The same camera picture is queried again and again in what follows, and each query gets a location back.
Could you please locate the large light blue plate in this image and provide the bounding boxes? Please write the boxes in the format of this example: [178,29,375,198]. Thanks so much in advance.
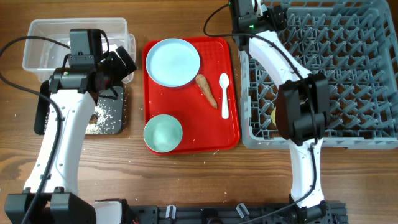
[145,38,201,88]

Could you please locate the brown carrot piece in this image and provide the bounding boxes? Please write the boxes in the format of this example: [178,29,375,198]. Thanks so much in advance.
[195,74,218,109]

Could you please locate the light green bowl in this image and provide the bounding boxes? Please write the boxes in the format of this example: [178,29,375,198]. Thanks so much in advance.
[143,114,183,153]

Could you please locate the brown food lump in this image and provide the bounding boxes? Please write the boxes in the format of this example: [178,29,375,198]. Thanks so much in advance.
[89,114,98,124]

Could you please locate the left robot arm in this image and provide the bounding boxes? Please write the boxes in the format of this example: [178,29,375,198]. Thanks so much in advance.
[5,29,139,223]

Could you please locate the white plastic spoon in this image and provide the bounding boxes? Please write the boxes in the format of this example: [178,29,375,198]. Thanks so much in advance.
[219,73,229,119]

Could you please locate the yellow plastic cup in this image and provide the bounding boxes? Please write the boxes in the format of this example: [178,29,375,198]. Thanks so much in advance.
[271,107,277,126]

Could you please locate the grey dishwasher rack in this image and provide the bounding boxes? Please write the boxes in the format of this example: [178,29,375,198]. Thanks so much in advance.
[237,0,398,151]

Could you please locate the red serving tray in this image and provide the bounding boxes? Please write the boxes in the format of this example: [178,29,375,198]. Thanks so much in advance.
[142,37,240,154]

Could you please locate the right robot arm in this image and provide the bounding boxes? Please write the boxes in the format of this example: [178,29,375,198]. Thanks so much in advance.
[229,1,330,219]

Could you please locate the clear plastic waste bin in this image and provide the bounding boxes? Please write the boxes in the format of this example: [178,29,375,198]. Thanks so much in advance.
[22,17,136,83]

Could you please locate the black plastic tray bin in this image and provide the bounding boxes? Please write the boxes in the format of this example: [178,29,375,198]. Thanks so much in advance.
[34,82,124,135]

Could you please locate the white rice grains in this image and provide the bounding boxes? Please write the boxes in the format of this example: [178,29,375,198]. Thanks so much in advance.
[85,103,116,134]

